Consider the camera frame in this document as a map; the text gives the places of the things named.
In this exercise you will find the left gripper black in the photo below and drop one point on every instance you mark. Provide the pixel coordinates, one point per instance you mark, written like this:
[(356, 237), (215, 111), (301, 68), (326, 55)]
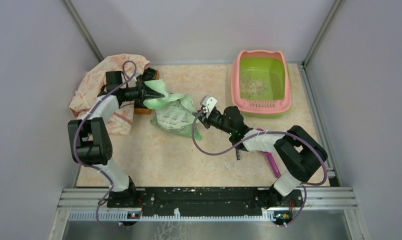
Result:
[(145, 92)]

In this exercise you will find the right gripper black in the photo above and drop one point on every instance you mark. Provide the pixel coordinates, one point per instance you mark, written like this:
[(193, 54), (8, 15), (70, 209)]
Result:
[(202, 115)]

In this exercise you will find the green cat litter bag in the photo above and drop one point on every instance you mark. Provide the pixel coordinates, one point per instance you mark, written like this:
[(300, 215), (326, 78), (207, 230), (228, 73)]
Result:
[(174, 112)]

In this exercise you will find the magenta plastic litter scoop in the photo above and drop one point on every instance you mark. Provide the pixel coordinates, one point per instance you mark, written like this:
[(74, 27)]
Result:
[(272, 163)]

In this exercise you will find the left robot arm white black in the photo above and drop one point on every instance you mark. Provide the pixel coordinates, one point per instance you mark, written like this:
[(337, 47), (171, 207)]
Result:
[(89, 139)]

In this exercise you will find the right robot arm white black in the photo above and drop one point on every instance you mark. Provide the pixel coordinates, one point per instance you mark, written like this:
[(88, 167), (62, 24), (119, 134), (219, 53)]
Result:
[(300, 153)]

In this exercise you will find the pink and green litter box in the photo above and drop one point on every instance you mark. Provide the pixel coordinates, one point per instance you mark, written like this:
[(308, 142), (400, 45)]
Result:
[(260, 83)]

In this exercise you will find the dark patterned rolled fabric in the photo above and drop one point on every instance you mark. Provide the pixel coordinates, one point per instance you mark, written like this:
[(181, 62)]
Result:
[(150, 74)]

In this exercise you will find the pink patterned crumpled cloth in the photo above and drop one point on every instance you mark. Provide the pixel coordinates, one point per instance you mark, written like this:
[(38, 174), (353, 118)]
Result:
[(86, 95)]

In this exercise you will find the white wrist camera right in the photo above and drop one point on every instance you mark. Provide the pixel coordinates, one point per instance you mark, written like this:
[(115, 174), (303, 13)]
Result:
[(208, 104)]

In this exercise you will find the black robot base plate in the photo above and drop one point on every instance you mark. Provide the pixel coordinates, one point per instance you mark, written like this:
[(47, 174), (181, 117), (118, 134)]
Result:
[(204, 201)]

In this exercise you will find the white slotted cable duct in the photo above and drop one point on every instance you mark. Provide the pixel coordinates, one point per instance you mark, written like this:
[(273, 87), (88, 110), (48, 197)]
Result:
[(125, 216)]

